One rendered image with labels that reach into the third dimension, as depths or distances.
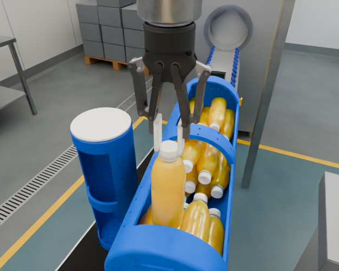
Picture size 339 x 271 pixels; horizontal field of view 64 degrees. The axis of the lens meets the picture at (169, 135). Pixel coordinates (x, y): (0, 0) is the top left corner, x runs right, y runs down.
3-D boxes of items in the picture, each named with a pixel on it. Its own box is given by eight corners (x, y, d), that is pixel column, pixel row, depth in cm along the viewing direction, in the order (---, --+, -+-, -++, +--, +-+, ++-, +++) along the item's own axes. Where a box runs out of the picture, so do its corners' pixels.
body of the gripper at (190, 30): (203, 15, 40) (199, 73, 46) (148, 12, 42) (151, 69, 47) (194, 28, 34) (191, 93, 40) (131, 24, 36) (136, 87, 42)
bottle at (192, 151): (186, 136, 102) (176, 170, 88) (187, 121, 98) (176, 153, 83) (205, 138, 101) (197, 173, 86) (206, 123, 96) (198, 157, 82)
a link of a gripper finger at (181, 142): (181, 115, 49) (185, 116, 49) (181, 146, 53) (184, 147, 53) (177, 125, 47) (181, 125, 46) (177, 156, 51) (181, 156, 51)
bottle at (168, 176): (171, 235, 59) (174, 171, 49) (146, 220, 62) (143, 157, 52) (188, 214, 64) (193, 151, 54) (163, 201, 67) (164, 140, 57)
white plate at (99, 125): (83, 105, 139) (84, 107, 139) (59, 137, 117) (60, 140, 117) (136, 108, 136) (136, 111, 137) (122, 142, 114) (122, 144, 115)
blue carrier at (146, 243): (239, 128, 134) (240, 73, 118) (226, 328, 66) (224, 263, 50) (183, 126, 142) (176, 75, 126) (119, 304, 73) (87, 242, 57)
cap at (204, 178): (198, 170, 86) (197, 173, 85) (211, 171, 85) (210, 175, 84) (199, 179, 88) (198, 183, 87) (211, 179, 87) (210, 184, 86)
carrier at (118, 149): (106, 214, 192) (92, 251, 169) (83, 107, 140) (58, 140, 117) (146, 218, 189) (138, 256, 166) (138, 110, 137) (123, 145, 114)
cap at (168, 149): (171, 164, 51) (172, 156, 50) (155, 156, 52) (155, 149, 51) (182, 154, 53) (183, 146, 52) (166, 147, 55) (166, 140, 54)
